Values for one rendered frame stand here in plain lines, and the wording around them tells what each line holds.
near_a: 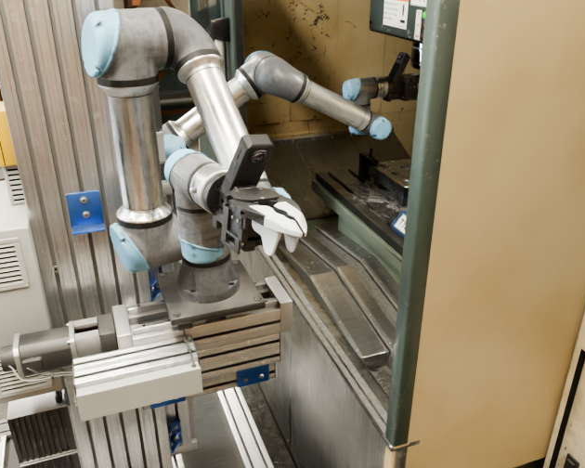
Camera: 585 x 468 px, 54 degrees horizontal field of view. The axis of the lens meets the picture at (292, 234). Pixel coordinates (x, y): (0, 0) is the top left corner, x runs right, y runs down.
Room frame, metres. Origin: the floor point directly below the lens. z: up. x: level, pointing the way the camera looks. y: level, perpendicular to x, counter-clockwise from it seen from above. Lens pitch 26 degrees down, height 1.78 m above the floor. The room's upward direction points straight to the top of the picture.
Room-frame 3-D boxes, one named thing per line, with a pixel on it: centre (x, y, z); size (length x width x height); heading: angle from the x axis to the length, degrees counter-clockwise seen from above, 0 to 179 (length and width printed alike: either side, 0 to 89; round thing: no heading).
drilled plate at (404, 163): (2.18, -0.47, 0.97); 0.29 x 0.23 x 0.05; 20
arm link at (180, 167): (0.92, 0.17, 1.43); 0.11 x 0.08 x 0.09; 35
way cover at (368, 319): (1.81, -0.20, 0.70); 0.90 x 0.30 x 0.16; 20
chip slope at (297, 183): (2.76, -0.28, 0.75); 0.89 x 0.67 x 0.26; 110
